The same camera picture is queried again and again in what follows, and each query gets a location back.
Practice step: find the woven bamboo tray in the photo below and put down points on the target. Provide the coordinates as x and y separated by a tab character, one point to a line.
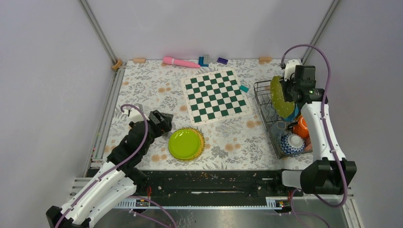
201	148

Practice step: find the clear plastic cup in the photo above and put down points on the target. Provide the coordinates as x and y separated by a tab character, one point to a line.
277	130

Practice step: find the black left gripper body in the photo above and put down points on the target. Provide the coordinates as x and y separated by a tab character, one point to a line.
159	128

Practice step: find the olive green dotted plate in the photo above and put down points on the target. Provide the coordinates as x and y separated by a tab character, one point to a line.
283	108

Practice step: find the green white chessboard mat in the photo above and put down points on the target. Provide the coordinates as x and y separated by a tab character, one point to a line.
214	96

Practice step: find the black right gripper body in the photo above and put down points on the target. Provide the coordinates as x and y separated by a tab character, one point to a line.
289	85

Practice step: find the black wire dish rack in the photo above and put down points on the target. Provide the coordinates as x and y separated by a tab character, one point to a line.
269	116

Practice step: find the right tan wooden block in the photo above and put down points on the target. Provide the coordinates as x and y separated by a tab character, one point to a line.
265	59

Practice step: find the blue L-shaped block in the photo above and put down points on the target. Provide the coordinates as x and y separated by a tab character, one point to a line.
202	63

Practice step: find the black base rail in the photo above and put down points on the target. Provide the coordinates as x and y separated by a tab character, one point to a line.
212	188

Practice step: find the teal small block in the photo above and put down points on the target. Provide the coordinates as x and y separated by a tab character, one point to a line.
243	88

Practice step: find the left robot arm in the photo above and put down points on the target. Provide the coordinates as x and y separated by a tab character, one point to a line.
117	178

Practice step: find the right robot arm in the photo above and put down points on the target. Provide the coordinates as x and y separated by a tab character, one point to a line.
330	172

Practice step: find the pink wand massager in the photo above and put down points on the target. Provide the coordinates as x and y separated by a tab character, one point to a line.
179	62

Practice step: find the tan wooden block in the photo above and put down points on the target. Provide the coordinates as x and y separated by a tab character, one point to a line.
139	60
265	59

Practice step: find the blue dotted plate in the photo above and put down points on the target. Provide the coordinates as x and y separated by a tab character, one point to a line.
293	115

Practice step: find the floral table mat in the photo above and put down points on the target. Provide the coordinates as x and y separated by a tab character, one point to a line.
239	143

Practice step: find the lime green plate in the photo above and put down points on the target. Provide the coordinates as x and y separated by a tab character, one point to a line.
184	144

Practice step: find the left tan wooden block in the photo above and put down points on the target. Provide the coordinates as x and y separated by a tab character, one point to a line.
139	60

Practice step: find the orange mug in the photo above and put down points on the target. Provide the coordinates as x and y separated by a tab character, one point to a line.
299	127

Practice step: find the corner wooden block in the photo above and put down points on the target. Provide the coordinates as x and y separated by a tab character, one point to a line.
116	66

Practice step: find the grey block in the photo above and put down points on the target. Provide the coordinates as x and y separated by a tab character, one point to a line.
206	59

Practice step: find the blue white patterned bowl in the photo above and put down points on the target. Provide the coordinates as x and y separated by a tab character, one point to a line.
292	144

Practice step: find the purple brick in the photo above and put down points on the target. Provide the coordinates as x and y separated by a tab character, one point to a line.
222	61

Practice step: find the pink cup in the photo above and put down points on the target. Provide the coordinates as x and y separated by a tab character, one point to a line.
308	148

